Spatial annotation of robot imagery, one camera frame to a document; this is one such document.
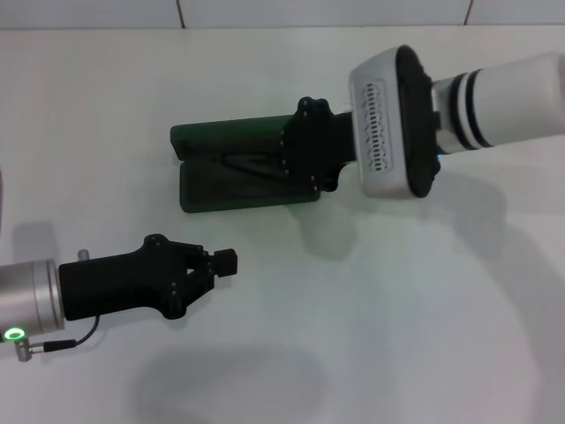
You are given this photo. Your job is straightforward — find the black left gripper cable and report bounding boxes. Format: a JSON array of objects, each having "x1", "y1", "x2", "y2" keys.
[{"x1": 17, "y1": 315, "x2": 101, "y2": 361}]

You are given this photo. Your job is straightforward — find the green glasses case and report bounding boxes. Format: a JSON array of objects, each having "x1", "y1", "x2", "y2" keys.
[{"x1": 169, "y1": 113, "x2": 323, "y2": 216}]

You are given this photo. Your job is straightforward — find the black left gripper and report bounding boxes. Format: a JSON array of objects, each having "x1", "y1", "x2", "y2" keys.
[{"x1": 59, "y1": 234, "x2": 239, "y2": 322}]

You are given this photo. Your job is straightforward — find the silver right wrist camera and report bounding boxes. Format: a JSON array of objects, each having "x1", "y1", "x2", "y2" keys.
[{"x1": 348, "y1": 43, "x2": 442, "y2": 199}]

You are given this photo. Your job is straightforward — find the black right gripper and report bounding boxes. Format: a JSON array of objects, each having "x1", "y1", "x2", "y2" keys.
[{"x1": 219, "y1": 96, "x2": 358, "y2": 195}]

